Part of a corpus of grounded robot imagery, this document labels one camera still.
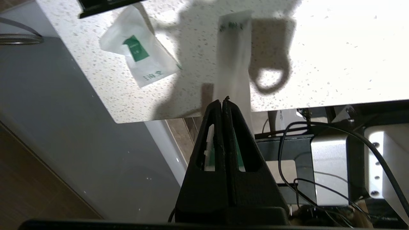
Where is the metal shower hose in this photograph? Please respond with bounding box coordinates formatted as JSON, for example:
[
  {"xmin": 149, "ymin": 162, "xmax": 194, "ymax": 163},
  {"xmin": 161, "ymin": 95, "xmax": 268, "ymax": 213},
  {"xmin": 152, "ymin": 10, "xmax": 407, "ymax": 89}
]
[{"xmin": 0, "ymin": 17, "xmax": 44, "ymax": 45}]

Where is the black pull-out drawer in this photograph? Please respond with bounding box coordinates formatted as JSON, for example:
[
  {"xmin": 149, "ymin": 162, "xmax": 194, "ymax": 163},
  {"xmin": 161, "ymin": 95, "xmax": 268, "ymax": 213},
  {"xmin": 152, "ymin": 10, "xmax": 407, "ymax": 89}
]
[{"xmin": 78, "ymin": 0, "xmax": 146, "ymax": 19}]

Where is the long packet with green label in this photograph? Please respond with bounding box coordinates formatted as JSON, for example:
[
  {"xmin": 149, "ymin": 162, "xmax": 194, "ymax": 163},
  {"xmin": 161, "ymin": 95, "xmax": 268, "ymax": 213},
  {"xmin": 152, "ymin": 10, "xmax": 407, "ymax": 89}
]
[{"xmin": 204, "ymin": 10, "xmax": 256, "ymax": 171}]

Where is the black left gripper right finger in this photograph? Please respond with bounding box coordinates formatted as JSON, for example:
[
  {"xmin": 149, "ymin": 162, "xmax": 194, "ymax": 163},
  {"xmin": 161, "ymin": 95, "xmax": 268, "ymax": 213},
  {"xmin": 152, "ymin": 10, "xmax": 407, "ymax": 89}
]
[{"xmin": 222, "ymin": 97, "xmax": 289, "ymax": 224}]

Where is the folded sachet with green label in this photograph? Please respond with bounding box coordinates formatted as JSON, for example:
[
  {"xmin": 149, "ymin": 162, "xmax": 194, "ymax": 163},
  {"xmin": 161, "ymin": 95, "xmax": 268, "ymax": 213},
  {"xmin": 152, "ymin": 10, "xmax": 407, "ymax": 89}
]
[{"xmin": 99, "ymin": 5, "xmax": 183, "ymax": 88}]

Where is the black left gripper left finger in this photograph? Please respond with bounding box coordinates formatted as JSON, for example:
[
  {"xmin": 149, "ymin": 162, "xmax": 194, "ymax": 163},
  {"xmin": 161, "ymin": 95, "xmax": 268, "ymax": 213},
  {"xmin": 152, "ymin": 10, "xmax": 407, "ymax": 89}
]
[{"xmin": 175, "ymin": 100, "xmax": 229, "ymax": 224}]

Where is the white bathtub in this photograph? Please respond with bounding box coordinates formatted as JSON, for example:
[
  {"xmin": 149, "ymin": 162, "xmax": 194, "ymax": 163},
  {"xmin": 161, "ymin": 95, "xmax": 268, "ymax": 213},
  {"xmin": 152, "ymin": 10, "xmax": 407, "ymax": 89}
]
[{"xmin": 0, "ymin": 0, "xmax": 188, "ymax": 221}]

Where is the white robot chassis housing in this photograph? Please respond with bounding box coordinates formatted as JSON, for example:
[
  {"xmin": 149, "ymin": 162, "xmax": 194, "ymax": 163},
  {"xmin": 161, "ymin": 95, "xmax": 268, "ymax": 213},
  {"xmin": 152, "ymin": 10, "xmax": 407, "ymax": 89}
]
[{"xmin": 364, "ymin": 123, "xmax": 409, "ymax": 218}]

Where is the black robot chassis cable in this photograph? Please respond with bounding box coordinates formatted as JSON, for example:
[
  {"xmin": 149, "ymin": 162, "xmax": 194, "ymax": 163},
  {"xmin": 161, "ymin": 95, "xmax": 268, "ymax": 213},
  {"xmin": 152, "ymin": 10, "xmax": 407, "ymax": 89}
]
[{"xmin": 278, "ymin": 121, "xmax": 409, "ymax": 221}]

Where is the silver robot base block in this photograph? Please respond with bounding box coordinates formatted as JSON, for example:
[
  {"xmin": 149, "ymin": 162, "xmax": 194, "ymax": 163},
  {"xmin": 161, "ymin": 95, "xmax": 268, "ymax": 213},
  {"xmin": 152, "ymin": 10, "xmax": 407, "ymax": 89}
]
[{"xmin": 311, "ymin": 134, "xmax": 349, "ymax": 206}]

